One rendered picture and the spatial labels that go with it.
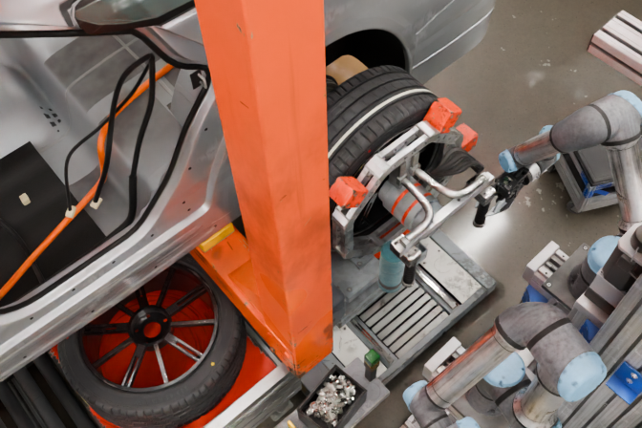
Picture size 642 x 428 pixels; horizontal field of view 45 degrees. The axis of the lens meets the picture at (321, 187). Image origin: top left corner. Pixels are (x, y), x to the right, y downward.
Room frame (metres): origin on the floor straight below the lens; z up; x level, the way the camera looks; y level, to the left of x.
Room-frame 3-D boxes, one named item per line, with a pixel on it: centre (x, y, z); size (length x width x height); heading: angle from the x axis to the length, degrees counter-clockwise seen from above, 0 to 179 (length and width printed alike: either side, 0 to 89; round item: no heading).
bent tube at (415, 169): (1.35, -0.41, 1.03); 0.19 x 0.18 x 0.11; 38
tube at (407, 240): (1.22, -0.26, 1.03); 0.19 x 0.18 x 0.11; 38
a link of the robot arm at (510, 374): (0.69, -0.48, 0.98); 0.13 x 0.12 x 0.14; 26
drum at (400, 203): (1.32, -0.31, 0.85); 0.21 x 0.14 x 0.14; 38
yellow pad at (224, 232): (1.36, 0.41, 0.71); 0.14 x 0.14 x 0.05; 38
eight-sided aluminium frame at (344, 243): (1.38, -0.26, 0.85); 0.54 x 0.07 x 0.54; 128
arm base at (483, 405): (0.69, -0.47, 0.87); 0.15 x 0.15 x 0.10
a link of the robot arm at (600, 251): (1.02, -0.85, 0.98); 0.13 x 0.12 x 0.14; 115
